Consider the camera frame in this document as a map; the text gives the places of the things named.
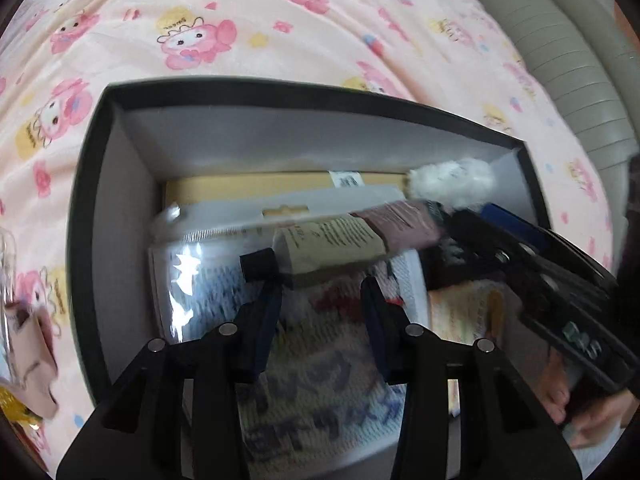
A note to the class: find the black cardboard box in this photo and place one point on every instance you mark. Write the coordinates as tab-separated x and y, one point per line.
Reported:
115	210

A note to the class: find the flat yellow box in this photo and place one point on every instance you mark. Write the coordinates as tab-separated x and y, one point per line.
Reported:
250	187

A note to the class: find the pink printed blanket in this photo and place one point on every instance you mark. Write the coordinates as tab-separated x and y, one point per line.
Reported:
250	20

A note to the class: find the clear bag white header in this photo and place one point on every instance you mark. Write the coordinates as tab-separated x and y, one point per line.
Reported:
225	217

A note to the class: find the person's right hand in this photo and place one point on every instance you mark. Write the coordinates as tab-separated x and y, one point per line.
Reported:
600	412

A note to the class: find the brown cloth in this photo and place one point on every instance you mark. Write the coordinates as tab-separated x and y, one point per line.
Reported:
35	360

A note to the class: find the white fluffy ball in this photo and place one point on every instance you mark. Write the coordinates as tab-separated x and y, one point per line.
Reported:
450	182

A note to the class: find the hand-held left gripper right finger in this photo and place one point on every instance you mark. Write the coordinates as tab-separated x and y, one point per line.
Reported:
375	320

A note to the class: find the grey padded headboard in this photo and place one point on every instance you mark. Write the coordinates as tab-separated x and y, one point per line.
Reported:
565	45

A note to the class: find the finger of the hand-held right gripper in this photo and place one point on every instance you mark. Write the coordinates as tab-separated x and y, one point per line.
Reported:
515	225
485	242

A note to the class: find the green yellow snack packet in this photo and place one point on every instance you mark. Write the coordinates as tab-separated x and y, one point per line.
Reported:
17	407

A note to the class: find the beige tube black cap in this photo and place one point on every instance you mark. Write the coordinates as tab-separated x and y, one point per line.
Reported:
330	250

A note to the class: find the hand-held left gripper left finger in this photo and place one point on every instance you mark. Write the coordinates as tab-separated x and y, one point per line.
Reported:
265	330

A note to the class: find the clear bag cartoon badge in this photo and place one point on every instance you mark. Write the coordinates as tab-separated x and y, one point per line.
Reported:
7	270

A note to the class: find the large clear printed packet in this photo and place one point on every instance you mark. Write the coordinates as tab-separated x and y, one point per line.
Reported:
320	320

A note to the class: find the beige printed card pack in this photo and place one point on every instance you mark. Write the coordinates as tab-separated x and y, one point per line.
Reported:
462	310

